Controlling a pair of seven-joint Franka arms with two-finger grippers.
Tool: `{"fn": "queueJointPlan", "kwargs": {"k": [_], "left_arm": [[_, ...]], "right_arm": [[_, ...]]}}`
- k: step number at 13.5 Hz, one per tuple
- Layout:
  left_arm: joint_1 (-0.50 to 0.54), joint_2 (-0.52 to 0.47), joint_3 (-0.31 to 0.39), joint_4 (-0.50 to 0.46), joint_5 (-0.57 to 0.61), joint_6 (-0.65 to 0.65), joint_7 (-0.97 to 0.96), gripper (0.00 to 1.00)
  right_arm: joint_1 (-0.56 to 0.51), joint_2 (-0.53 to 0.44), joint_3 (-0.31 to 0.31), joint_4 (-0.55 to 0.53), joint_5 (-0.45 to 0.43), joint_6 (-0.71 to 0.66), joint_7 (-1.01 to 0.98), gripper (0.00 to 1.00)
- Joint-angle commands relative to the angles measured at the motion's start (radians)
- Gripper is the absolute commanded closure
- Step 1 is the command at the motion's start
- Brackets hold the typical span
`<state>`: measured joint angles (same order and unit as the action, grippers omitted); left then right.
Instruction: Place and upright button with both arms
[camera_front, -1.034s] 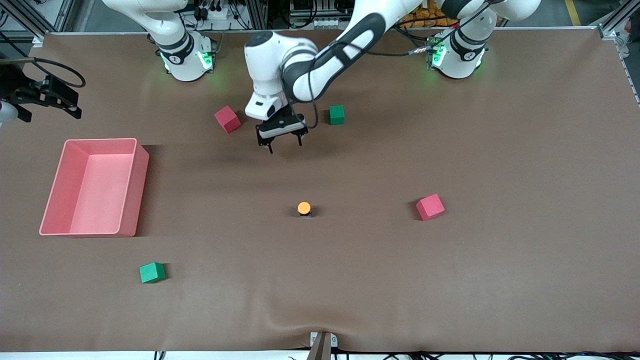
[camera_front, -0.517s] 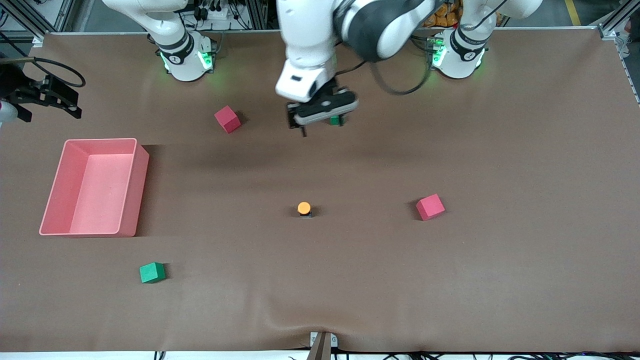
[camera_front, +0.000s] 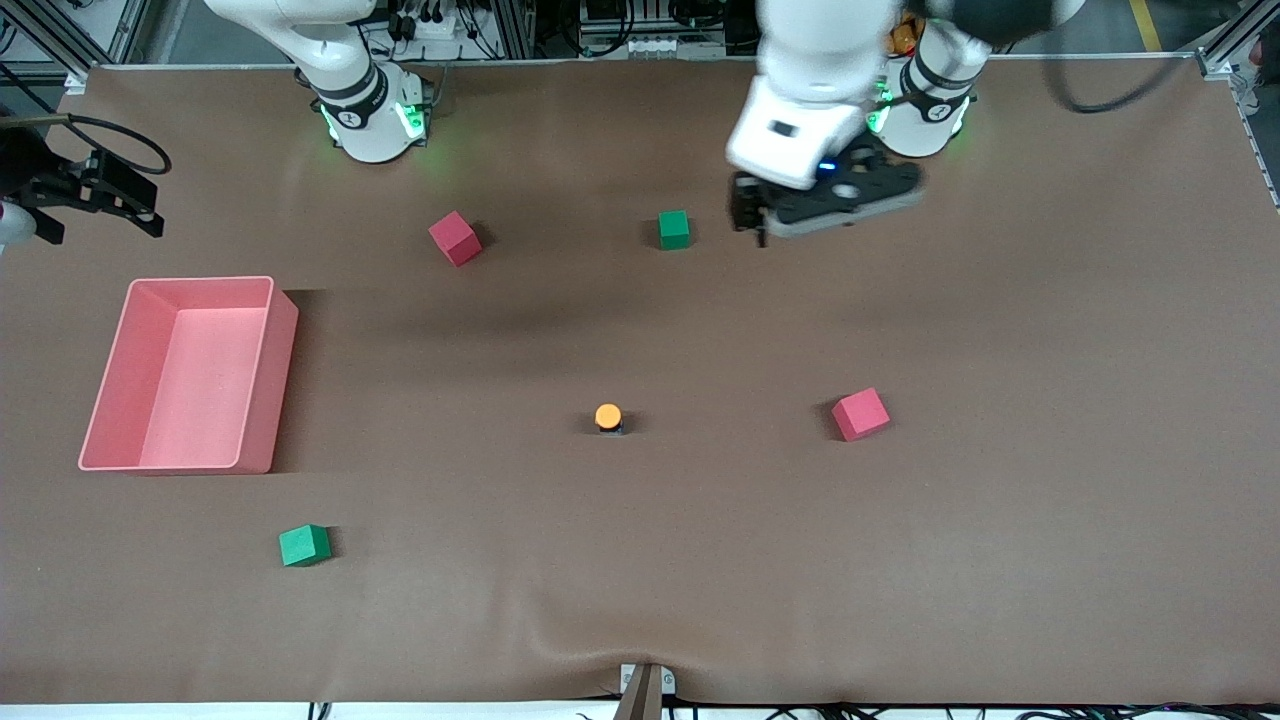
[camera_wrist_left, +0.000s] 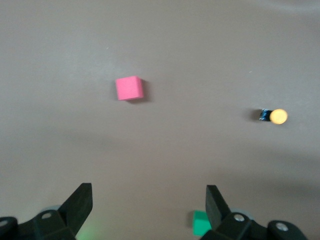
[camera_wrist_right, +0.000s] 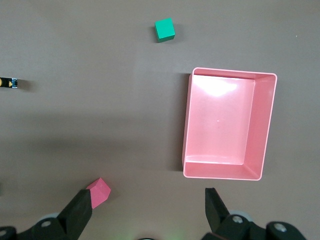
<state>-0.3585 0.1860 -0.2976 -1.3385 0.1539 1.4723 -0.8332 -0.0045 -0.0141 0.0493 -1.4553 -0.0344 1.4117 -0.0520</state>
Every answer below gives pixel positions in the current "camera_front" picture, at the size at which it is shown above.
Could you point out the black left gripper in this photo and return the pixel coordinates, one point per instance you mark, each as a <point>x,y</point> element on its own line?
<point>747,207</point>

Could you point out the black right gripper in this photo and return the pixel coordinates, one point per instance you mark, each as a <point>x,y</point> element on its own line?
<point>28,172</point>

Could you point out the orange and black push button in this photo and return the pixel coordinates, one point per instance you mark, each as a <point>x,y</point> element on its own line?
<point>608,415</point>

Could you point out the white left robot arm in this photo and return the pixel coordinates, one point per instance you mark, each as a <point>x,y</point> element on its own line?
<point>810,90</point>

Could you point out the green foam cube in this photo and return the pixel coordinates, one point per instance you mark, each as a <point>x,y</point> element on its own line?
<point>674,230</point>
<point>303,546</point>

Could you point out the white connector strip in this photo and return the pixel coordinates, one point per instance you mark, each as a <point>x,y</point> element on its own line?
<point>650,45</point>

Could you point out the pink plastic bin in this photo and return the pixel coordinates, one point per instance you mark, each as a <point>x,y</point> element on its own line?
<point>190,400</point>

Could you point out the pink foam cube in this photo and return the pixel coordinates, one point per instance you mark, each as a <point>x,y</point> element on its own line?
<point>860,414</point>
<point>455,238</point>

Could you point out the pile of orange objects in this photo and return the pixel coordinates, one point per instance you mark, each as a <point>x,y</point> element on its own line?
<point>903,38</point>

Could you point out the white power strip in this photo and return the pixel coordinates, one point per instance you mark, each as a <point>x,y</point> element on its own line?
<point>430,27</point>

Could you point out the brown table mat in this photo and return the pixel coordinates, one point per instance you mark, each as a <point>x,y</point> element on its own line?
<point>640,550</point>

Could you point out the aluminium frame profile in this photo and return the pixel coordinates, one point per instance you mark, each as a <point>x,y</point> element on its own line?
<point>1235,45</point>
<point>85,35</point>
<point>515,28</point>

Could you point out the grey metal bracket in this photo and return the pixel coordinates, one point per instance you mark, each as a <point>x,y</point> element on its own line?
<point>669,680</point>

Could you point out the brown camera pole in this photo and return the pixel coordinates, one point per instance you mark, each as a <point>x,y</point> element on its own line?
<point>640,700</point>

